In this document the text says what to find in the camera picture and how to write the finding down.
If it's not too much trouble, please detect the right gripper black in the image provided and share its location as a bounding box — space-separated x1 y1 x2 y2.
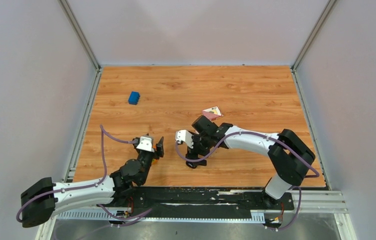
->
185 131 212 166

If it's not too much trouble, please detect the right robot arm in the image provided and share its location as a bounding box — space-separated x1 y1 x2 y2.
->
175 115 319 209

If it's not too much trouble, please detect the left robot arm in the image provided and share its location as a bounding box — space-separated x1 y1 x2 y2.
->
16 135 164 228

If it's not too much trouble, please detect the orange green toy block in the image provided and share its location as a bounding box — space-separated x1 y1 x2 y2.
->
152 143 162 165

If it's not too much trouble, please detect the red pink small box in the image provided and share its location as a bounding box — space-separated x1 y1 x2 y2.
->
202 106 223 121

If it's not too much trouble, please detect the blue toy block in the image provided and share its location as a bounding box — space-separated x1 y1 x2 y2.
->
128 91 140 105

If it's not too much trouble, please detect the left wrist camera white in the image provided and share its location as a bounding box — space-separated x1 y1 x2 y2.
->
136 135 154 153

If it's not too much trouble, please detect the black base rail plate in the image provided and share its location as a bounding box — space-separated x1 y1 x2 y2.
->
105 186 294 220

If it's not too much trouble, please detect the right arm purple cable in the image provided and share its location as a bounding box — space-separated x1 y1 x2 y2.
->
174 131 320 232

